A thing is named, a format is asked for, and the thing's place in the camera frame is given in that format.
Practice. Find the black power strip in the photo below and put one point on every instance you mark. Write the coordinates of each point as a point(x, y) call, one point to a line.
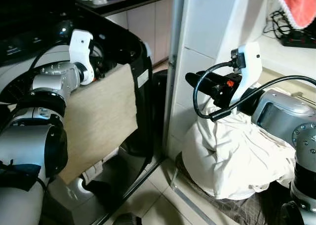
point(301, 39)

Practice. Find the red towel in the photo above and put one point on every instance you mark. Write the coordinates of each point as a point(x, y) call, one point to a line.
point(298, 5)

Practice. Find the black washing machine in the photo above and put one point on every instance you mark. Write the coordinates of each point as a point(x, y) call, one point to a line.
point(140, 136)

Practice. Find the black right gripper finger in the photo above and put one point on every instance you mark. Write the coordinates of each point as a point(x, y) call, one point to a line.
point(197, 81)

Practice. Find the grey metal door frame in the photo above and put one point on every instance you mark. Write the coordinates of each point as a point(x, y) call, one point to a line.
point(174, 62)

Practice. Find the white laundry bundle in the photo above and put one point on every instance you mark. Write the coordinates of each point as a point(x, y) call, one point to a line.
point(232, 156)

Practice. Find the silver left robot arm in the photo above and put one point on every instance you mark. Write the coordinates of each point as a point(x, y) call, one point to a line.
point(29, 141)

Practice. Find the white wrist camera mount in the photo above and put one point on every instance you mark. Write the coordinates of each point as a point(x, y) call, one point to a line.
point(81, 45)
point(249, 62)

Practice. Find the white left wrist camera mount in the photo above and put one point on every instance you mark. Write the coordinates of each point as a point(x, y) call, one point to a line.
point(81, 45)

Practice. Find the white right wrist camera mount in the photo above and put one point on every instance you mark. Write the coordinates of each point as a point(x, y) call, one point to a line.
point(249, 62)

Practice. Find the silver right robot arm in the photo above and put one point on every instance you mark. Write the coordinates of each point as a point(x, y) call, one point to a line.
point(291, 121)

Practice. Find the black robot foot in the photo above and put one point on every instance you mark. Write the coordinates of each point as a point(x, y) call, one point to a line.
point(127, 219)

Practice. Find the beige cloth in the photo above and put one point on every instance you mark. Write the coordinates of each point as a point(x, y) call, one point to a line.
point(98, 121)

